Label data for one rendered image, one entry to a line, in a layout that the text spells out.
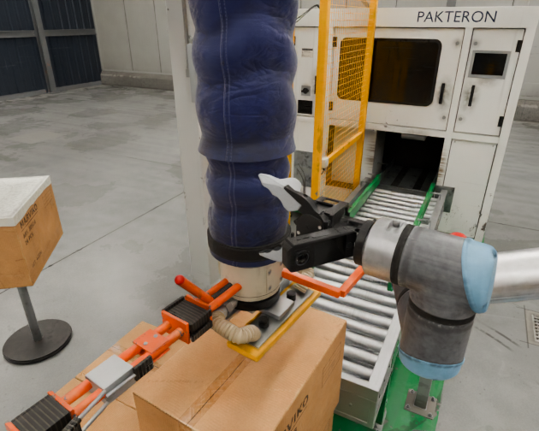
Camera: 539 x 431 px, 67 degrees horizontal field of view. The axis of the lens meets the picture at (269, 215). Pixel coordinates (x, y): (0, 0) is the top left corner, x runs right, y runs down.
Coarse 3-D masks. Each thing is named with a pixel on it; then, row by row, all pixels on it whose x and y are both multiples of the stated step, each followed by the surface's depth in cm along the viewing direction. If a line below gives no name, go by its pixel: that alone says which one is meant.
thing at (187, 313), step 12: (180, 300) 100; (192, 300) 100; (168, 312) 95; (180, 312) 97; (192, 312) 97; (204, 312) 96; (180, 324) 93; (192, 324) 92; (204, 324) 97; (192, 336) 93
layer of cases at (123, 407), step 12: (144, 324) 200; (132, 336) 192; (120, 348) 185; (180, 348) 185; (96, 360) 179; (132, 360) 179; (84, 372) 173; (72, 384) 167; (60, 396) 162; (84, 396) 162; (120, 396) 162; (132, 396) 162; (96, 408) 157; (108, 408) 157; (120, 408) 157; (132, 408) 158; (84, 420) 152; (96, 420) 152; (108, 420) 152; (120, 420) 152; (132, 420) 152
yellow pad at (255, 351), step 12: (288, 288) 126; (300, 300) 121; (312, 300) 122; (288, 312) 116; (300, 312) 117; (252, 324) 111; (264, 324) 109; (276, 324) 111; (288, 324) 112; (264, 336) 107; (276, 336) 108; (240, 348) 104; (252, 348) 104; (264, 348) 104; (252, 360) 103
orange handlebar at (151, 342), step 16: (288, 272) 113; (240, 288) 109; (320, 288) 108; (336, 288) 107; (144, 336) 90; (160, 336) 90; (176, 336) 91; (128, 352) 87; (144, 352) 89; (160, 352) 88; (80, 384) 79; (64, 400) 76
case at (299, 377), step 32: (320, 320) 142; (192, 352) 128; (224, 352) 128; (288, 352) 128; (320, 352) 128; (160, 384) 117; (192, 384) 117; (224, 384) 117; (256, 384) 117; (288, 384) 117; (320, 384) 131; (160, 416) 111; (192, 416) 107; (224, 416) 107; (256, 416) 107; (288, 416) 112; (320, 416) 140
